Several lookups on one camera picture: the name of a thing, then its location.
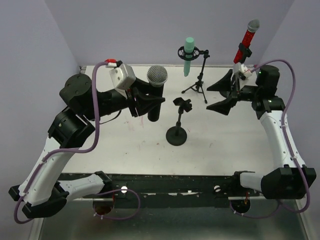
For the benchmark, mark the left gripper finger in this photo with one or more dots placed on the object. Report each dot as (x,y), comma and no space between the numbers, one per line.
(142,87)
(146,103)

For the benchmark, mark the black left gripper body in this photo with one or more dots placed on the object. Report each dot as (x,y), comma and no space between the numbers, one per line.
(135,101)

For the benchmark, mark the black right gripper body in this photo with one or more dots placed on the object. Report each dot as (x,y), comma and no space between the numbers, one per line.
(235,92)

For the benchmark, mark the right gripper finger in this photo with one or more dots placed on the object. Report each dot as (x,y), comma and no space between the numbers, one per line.
(224,84)
(223,107)

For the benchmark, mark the black glitter microphone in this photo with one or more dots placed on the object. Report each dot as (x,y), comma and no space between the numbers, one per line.
(157,76)

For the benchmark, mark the tripod stand with shock mount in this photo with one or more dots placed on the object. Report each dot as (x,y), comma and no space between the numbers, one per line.
(198,85)

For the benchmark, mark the red glitter microphone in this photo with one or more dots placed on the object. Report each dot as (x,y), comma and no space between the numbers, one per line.
(244,51)

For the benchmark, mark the mint green microphone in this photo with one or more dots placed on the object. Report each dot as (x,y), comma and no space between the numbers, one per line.
(188,49)

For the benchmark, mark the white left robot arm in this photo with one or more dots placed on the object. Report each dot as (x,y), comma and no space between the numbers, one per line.
(42,194)

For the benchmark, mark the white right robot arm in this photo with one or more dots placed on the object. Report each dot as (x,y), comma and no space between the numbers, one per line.
(290,176)

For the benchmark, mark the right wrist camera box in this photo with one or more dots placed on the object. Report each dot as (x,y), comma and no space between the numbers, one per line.
(241,71)

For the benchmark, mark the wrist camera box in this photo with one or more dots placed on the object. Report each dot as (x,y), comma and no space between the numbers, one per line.
(241,71)
(122,78)

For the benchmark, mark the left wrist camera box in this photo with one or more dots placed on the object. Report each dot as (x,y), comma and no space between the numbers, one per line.
(122,78)

